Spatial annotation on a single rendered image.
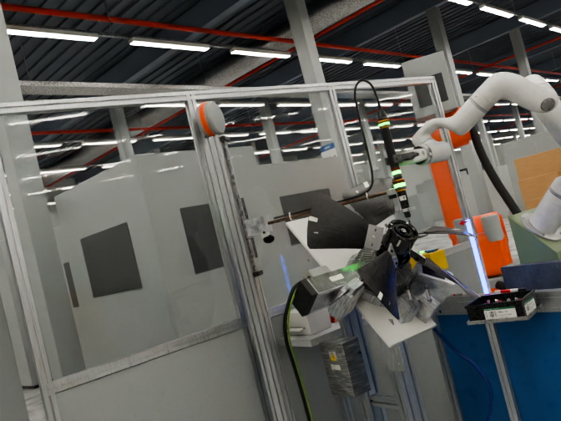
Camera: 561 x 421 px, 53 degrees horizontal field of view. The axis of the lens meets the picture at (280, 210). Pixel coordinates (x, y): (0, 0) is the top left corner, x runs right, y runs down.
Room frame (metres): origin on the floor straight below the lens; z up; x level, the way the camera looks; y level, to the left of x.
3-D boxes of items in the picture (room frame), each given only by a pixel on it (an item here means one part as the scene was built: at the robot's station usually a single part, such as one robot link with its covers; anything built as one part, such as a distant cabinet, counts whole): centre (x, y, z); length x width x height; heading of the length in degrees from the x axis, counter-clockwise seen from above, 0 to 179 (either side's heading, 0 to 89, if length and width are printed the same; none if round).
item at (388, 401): (2.32, -0.24, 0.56); 0.19 x 0.04 x 0.04; 35
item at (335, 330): (2.60, -0.07, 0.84); 0.36 x 0.24 x 0.03; 125
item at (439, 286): (2.27, -0.50, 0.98); 0.20 x 0.16 x 0.20; 35
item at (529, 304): (2.19, -0.73, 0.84); 0.22 x 0.17 x 0.07; 50
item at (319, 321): (2.59, 0.01, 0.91); 0.17 x 0.16 x 0.11; 35
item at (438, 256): (2.67, -0.60, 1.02); 0.16 x 0.10 x 0.11; 35
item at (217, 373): (2.81, -0.07, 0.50); 2.59 x 0.03 x 0.91; 125
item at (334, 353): (2.36, -0.10, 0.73); 0.15 x 0.09 x 0.22; 35
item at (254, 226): (2.43, 0.11, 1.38); 0.10 x 0.07 x 0.08; 70
